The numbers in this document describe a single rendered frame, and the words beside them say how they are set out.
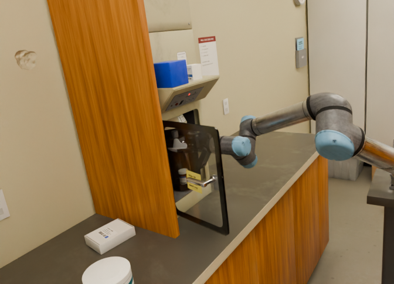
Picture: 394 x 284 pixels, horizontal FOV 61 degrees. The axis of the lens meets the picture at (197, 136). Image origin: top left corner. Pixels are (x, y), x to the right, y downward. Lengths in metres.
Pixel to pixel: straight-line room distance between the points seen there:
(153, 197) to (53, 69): 0.68
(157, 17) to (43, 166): 0.76
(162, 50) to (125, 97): 0.24
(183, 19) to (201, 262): 0.95
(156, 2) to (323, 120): 0.74
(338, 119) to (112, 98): 0.80
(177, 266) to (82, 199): 0.65
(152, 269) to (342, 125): 0.78
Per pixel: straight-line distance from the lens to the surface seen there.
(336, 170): 4.02
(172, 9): 1.42
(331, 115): 1.16
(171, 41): 1.39
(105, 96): 1.34
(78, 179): 1.63
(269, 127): 1.36
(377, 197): 1.62
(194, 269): 1.19
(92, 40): 1.33
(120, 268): 1.01
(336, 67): 4.15
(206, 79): 1.36
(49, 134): 1.53
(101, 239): 1.39
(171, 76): 1.20
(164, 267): 1.22
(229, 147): 1.30
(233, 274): 1.42
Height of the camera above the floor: 1.66
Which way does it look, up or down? 16 degrees down
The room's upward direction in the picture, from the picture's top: 7 degrees counter-clockwise
